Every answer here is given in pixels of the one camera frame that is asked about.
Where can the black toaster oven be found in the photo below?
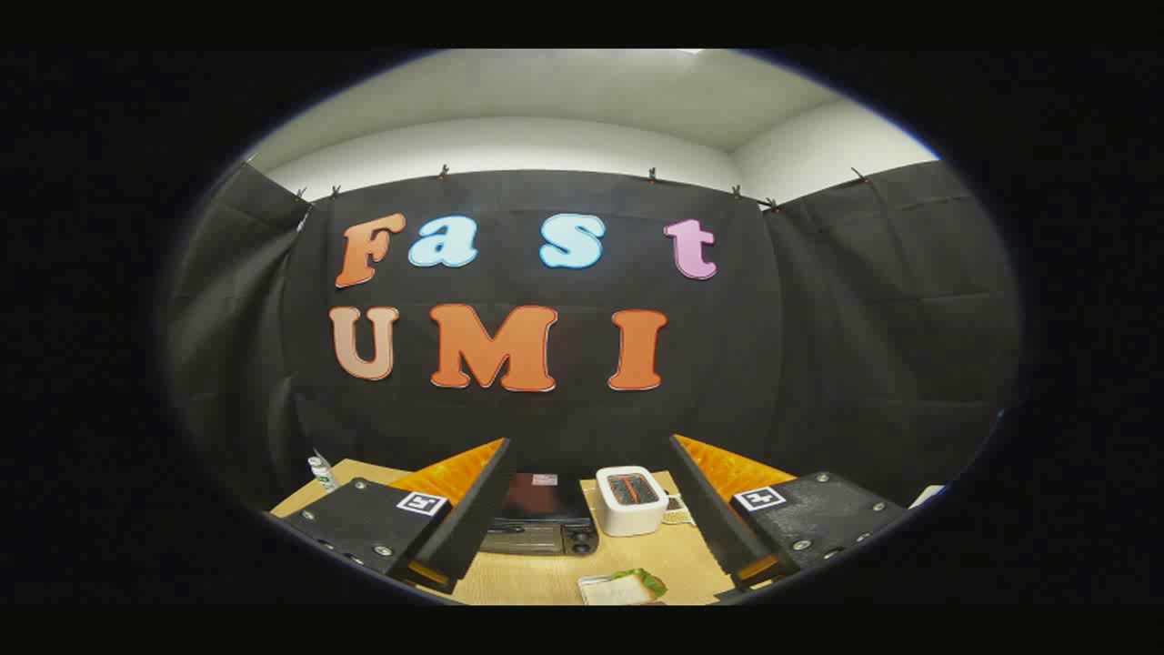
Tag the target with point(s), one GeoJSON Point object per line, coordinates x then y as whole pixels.
{"type": "Point", "coordinates": [541, 532]}

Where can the white bread lettuce sandwich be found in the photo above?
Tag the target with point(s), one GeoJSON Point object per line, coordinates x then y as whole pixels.
{"type": "Point", "coordinates": [627, 589]}

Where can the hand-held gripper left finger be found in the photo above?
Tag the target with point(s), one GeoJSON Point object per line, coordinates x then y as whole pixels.
{"type": "Point", "coordinates": [473, 509]}

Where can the white green-label bottle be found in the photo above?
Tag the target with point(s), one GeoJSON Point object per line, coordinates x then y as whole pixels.
{"type": "Point", "coordinates": [321, 473]}

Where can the white slotted plastic tray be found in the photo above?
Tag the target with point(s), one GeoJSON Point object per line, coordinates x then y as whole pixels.
{"type": "Point", "coordinates": [584, 589]}

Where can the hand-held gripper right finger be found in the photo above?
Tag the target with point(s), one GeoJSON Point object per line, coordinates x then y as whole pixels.
{"type": "Point", "coordinates": [707, 505]}

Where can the white pop-up toaster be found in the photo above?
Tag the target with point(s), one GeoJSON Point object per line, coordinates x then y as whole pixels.
{"type": "Point", "coordinates": [630, 517]}

